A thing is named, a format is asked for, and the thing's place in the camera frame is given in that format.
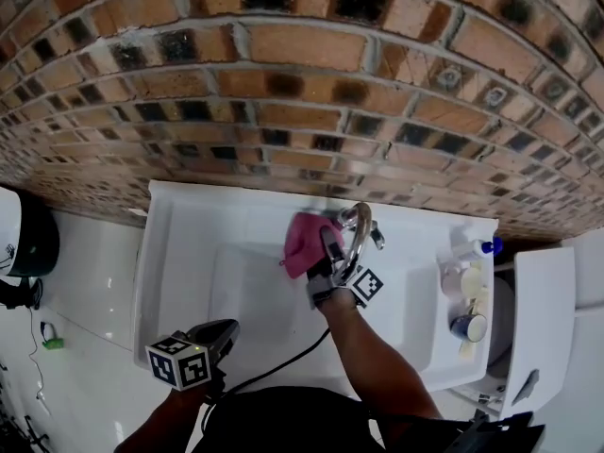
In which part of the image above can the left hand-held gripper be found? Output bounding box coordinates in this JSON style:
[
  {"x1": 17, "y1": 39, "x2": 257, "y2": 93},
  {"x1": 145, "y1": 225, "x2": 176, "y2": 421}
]
[{"x1": 144, "y1": 318, "x2": 241, "y2": 403}]

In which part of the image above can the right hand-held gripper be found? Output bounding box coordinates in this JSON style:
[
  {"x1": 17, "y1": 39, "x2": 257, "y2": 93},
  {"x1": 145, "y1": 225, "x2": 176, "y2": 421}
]
[{"x1": 306, "y1": 226, "x2": 384, "y2": 310}]

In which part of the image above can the chrome faucet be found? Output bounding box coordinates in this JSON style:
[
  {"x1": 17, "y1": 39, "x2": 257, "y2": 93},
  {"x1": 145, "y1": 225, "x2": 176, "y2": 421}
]
[{"x1": 332, "y1": 201, "x2": 386, "y2": 288}]

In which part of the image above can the pink cloth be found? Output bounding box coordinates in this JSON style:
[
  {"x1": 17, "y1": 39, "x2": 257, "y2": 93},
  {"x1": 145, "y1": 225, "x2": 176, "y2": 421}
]
[{"x1": 278, "y1": 210, "x2": 344, "y2": 280}]

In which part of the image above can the person's left forearm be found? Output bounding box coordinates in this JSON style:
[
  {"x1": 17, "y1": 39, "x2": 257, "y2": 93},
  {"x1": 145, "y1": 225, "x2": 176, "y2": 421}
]
[{"x1": 112, "y1": 384, "x2": 218, "y2": 453}]

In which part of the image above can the person's right forearm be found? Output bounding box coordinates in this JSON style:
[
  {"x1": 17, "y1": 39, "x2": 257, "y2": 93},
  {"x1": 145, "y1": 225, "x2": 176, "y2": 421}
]
[{"x1": 320, "y1": 293, "x2": 445, "y2": 419}]

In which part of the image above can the white ceramic sink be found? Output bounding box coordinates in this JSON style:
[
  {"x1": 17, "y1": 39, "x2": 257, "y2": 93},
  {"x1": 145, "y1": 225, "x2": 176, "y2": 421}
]
[{"x1": 133, "y1": 179, "x2": 500, "y2": 393}]

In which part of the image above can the person's black clothing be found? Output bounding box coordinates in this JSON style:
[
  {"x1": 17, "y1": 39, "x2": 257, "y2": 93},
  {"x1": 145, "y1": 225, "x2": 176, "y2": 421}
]
[{"x1": 188, "y1": 384, "x2": 473, "y2": 453}]

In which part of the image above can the small green object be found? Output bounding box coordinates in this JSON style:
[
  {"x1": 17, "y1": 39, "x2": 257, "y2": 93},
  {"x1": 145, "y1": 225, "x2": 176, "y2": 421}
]
[{"x1": 41, "y1": 321, "x2": 66, "y2": 350}]

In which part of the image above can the black and white bin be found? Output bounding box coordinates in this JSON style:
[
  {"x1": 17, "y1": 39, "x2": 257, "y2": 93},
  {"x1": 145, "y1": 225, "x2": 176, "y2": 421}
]
[{"x1": 0, "y1": 185, "x2": 61, "y2": 278}]

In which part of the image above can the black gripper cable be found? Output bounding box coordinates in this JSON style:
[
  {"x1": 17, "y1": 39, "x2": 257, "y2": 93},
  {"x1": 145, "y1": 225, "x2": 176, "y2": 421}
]
[{"x1": 200, "y1": 327, "x2": 331, "y2": 438}]

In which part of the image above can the thin floor cable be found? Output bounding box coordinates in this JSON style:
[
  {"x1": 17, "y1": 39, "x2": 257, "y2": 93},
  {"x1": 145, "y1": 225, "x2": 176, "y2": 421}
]
[{"x1": 26, "y1": 307, "x2": 48, "y2": 401}]

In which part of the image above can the black strap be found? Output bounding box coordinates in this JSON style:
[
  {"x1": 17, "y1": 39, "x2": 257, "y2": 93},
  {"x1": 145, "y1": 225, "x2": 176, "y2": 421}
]
[{"x1": 0, "y1": 276, "x2": 44, "y2": 310}]

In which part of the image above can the grey door handle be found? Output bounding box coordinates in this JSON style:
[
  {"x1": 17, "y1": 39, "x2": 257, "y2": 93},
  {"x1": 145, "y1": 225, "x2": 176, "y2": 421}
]
[{"x1": 511, "y1": 369, "x2": 541, "y2": 406}]

